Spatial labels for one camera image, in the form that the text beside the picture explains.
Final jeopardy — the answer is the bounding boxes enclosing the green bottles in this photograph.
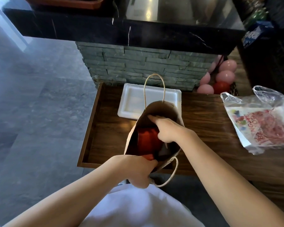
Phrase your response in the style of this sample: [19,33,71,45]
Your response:
[243,6,269,29]

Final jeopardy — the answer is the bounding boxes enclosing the person's left hand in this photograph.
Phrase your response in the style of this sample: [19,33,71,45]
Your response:
[108,155,158,189]

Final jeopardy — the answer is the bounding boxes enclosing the brown tray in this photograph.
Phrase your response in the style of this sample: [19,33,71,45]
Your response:
[23,0,106,10]

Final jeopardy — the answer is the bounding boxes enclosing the bunch of pink balloons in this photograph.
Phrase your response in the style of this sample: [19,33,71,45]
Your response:
[197,55,237,94]

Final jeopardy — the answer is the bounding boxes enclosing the person's right hand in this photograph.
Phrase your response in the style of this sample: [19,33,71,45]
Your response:
[148,115,192,146]

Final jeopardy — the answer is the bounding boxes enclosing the blue packet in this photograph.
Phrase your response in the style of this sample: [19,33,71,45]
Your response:
[242,21,275,48]

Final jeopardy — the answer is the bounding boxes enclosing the white foam tray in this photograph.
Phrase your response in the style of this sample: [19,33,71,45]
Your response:
[117,83,182,120]

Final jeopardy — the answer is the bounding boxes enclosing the brown paper bag with handles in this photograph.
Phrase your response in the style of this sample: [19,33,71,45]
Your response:
[124,73,185,188]

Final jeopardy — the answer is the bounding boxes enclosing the person's white shirt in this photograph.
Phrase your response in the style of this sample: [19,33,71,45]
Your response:
[79,183,200,227]

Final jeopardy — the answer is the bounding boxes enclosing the red box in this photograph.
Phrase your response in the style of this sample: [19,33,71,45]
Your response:
[138,129,164,161]

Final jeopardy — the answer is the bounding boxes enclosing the person's right forearm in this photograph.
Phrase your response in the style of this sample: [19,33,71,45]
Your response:
[177,130,284,227]

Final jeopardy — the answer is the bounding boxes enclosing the red balloon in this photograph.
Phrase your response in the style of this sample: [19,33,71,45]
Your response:
[213,81,231,95]

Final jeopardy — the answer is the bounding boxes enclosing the black marble counter top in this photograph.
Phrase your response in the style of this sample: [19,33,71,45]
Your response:
[3,0,246,56]

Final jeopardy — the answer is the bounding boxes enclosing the grey stone counter base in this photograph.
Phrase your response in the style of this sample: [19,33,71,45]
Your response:
[75,41,219,92]

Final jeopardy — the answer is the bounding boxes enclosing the dark shelf unit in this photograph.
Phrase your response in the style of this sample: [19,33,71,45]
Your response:
[231,0,284,101]

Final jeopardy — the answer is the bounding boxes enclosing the person's left forearm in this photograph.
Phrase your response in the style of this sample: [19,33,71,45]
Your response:
[2,158,123,227]

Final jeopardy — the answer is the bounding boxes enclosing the clear plastic bag with print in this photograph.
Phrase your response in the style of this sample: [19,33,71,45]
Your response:
[220,85,284,155]

